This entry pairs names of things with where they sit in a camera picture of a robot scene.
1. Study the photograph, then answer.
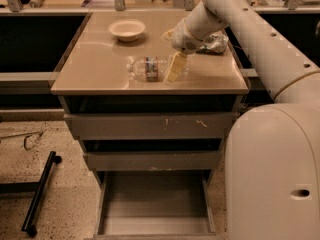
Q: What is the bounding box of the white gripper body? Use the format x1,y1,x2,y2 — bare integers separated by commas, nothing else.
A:
171,18,203,54

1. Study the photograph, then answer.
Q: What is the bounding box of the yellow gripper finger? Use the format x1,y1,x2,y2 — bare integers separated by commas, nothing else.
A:
162,29,173,41
165,52,187,83

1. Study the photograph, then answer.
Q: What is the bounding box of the clear plastic water bottle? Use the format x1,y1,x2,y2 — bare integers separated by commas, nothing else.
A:
127,55,188,82

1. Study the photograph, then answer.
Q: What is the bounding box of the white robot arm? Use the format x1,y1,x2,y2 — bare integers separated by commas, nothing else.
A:
172,0,320,240

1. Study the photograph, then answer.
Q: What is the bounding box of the top grey drawer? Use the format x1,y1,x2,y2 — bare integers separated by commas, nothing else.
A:
64,112,237,140

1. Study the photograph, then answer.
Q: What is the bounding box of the grey drawer cabinet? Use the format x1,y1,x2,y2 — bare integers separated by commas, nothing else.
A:
50,9,250,240

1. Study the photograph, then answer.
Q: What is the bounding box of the middle grey drawer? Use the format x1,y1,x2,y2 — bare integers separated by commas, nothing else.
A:
83,151,222,171

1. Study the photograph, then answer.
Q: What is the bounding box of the open bottom grey drawer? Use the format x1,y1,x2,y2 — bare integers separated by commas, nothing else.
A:
86,171,223,240

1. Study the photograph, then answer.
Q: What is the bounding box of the crumpled silver chip bag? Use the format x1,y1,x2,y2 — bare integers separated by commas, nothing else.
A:
197,33,229,55

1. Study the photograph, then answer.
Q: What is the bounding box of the white paper bowl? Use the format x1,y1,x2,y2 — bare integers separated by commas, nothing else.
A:
109,19,145,42

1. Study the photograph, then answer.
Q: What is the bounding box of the thin cable on floor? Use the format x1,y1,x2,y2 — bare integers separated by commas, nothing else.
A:
0,130,45,151

